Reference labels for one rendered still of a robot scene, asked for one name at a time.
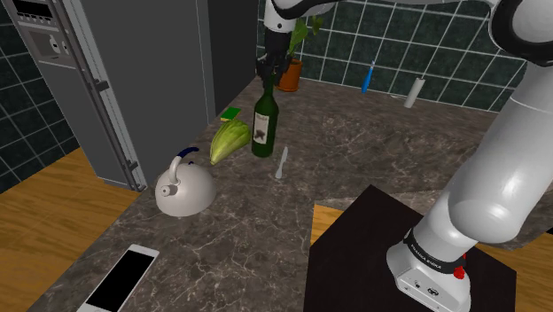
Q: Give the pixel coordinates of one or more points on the white plastic knife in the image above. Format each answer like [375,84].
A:
[281,164]

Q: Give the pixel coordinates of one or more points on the grey refrigerator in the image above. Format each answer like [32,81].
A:
[142,82]

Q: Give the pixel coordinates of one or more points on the green cabbage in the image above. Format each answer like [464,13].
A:
[229,139]

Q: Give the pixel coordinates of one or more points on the white smartphone with black screen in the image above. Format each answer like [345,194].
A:
[119,281]

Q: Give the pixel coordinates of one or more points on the dark robot stand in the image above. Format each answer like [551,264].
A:
[358,255]

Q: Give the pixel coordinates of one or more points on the white cylinder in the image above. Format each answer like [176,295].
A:
[414,93]

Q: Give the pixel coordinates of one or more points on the potted plant in orange pot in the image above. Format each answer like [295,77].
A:
[291,73]

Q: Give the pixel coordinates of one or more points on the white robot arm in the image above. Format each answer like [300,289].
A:
[497,190]

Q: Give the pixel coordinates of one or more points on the green wine bottle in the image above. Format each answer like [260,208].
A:
[264,125]

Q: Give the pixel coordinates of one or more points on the green and yellow sponge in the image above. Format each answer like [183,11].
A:
[230,113]

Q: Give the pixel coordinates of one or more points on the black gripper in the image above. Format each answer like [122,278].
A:
[276,45]

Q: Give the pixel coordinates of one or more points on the blue brush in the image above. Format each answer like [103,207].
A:
[368,78]

